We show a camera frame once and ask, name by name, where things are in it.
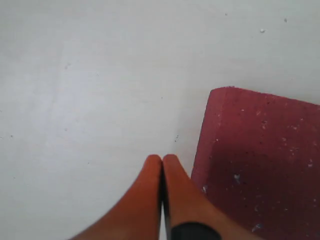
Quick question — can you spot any red brick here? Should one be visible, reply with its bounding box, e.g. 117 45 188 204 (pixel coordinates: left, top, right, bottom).
191 87 320 240

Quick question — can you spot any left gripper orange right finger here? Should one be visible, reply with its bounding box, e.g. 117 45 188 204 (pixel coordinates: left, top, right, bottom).
162 154 260 240

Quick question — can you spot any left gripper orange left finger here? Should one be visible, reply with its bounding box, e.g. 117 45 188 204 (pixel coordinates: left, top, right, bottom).
72 154 162 240

